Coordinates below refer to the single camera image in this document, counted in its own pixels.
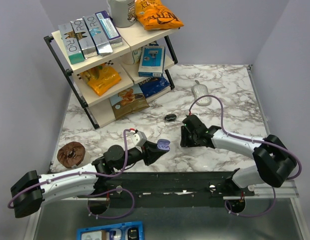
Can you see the grey printed mug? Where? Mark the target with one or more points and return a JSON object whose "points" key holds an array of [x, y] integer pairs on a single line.
{"points": [[122, 12]]}

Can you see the black frame wooden shelf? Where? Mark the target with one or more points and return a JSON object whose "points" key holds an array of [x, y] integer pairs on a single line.
{"points": [[98, 108]]}

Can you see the dark blue snack bag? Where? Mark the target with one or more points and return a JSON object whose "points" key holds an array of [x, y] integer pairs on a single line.
{"points": [[153, 85]]}

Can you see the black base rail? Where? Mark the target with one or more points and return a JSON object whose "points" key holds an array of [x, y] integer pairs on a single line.
{"points": [[170, 189]]}

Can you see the blue silver RO box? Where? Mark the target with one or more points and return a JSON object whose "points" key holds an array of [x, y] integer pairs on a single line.
{"points": [[96, 31]]}

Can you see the brown cookie bag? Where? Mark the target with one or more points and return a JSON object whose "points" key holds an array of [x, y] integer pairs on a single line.
{"points": [[128, 101]]}

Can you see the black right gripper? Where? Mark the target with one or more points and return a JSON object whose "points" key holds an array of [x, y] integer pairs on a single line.
{"points": [[184, 139]]}

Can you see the white cup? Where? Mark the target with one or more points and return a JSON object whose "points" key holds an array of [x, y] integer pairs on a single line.
{"points": [[133, 57]]}

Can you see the teal RO box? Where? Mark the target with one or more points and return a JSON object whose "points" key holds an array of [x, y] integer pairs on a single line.
{"points": [[71, 43]]}

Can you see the purple white box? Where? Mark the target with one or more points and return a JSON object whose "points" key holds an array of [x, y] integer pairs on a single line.
{"points": [[109, 29]]}

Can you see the brown crumpled wrapper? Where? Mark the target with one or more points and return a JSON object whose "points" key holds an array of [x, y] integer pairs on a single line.
{"points": [[71, 155]]}

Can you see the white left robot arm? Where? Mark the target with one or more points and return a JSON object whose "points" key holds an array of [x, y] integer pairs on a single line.
{"points": [[32, 191]]}

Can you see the orange chips bag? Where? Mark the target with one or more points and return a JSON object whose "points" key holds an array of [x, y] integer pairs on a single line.
{"points": [[153, 15]]}

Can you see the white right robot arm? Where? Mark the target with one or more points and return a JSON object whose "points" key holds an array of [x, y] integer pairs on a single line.
{"points": [[273, 163]]}

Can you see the blue plastic tray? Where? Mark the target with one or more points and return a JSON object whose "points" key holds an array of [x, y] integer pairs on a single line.
{"points": [[121, 231]]}

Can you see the black earbud charging case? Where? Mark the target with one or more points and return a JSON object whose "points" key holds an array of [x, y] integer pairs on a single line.
{"points": [[170, 117]]}

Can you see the blue razor box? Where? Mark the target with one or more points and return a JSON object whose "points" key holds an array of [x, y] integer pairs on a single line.
{"points": [[152, 61]]}

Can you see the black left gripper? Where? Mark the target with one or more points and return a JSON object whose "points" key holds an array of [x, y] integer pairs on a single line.
{"points": [[152, 153]]}

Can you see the orange snack bag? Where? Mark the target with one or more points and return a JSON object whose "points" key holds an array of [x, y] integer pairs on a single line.
{"points": [[101, 78]]}

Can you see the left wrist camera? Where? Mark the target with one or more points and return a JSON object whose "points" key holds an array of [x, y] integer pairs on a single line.
{"points": [[138, 138]]}

